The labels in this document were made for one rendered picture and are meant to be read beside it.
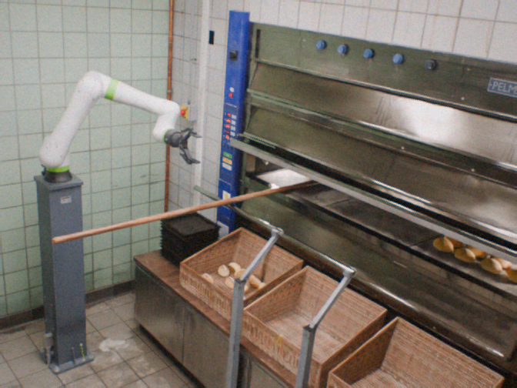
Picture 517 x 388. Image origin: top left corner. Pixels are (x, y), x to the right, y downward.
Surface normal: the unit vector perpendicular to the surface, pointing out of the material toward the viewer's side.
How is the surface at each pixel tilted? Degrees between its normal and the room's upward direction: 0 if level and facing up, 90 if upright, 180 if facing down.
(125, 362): 0
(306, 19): 90
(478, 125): 70
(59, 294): 90
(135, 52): 90
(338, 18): 90
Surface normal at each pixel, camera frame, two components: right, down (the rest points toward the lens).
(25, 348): 0.08, -0.93
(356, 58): -0.76, 0.17
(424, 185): -0.69, -0.16
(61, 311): 0.65, 0.32
